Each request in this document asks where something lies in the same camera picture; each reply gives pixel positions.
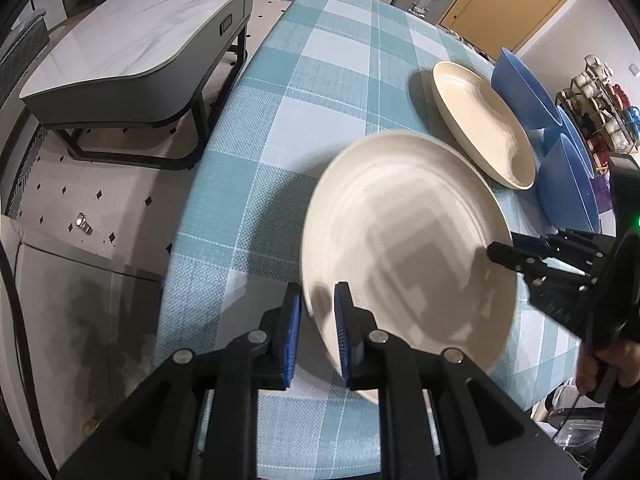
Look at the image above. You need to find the person's right hand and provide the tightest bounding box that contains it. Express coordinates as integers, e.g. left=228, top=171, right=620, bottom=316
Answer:
left=575, top=341, right=640, bottom=396

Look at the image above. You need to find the teal checked tablecloth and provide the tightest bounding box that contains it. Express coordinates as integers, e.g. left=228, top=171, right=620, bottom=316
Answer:
left=155, top=0, right=583, bottom=480

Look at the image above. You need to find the wooden shoe rack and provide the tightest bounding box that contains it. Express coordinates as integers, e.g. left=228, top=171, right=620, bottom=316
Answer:
left=555, top=55, right=640, bottom=161

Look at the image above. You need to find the beige patterned rug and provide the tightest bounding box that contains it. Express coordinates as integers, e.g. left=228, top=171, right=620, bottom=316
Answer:
left=0, top=0, right=301, bottom=251

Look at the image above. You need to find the grey upholstered seat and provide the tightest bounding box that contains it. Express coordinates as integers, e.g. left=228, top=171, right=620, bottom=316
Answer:
left=0, top=215, right=166, bottom=480

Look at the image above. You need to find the marble-top coffee table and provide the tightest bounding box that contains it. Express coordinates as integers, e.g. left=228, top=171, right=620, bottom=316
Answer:
left=19, top=0, right=260, bottom=171

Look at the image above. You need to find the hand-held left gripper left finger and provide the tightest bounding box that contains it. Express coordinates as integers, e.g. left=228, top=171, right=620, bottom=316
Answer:
left=57, top=282, right=306, bottom=480

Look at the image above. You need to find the wooden door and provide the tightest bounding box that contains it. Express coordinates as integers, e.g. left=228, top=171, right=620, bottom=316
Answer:
left=439, top=0, right=586, bottom=53

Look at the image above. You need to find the person's right forearm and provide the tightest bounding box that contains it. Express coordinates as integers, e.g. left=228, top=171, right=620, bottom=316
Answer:
left=597, top=385, right=640, bottom=480

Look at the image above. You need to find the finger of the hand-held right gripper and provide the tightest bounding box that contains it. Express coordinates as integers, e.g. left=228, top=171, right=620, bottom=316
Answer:
left=487, top=241, right=596, bottom=288
left=512, top=229, right=613, bottom=273

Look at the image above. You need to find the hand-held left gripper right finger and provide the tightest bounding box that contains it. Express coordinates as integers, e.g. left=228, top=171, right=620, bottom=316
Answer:
left=334, top=281, right=583, bottom=480

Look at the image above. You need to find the grey sofa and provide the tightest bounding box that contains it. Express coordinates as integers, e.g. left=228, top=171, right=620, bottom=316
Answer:
left=0, top=10, right=51, bottom=106

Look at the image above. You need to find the purple bag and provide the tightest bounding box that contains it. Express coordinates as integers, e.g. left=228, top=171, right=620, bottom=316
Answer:
left=592, top=172, right=613, bottom=213

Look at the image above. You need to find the cream plate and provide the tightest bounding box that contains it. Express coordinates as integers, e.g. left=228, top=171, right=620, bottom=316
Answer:
left=431, top=61, right=537, bottom=191
left=300, top=130, right=518, bottom=406

